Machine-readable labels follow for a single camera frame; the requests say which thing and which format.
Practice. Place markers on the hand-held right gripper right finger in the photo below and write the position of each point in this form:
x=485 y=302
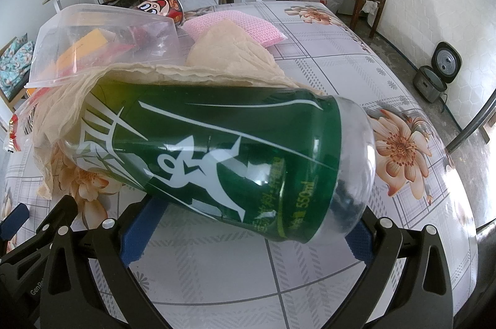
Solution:
x=362 y=240

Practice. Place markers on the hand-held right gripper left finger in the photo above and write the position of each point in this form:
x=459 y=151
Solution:
x=141 y=232

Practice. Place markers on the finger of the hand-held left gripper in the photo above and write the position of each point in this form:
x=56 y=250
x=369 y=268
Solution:
x=58 y=211
x=13 y=222

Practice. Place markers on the green plastic cup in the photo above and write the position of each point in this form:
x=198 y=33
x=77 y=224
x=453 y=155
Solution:
x=232 y=143

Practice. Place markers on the red snack packet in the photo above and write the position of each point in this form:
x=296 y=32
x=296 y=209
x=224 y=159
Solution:
x=15 y=127

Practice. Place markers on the floral cushion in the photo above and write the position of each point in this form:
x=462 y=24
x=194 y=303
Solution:
x=15 y=58

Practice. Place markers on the orange card box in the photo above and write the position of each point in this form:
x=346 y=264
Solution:
x=81 y=50

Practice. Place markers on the metal tube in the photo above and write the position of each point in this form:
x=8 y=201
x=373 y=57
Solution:
x=472 y=120

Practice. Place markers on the grey rice cooker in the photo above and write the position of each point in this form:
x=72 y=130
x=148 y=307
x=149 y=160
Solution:
x=428 y=81

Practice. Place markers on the red snack wrapper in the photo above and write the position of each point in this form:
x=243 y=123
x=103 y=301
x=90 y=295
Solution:
x=135 y=38

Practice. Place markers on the clear plastic container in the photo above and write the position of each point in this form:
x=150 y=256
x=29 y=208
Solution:
x=97 y=23

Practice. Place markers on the crumpled brown paper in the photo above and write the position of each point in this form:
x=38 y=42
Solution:
x=232 y=50

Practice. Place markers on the red instant noodle cup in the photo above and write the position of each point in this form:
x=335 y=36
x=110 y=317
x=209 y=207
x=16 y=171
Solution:
x=166 y=5

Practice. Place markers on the pink knitted cloth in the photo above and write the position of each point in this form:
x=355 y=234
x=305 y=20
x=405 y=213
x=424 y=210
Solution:
x=240 y=25

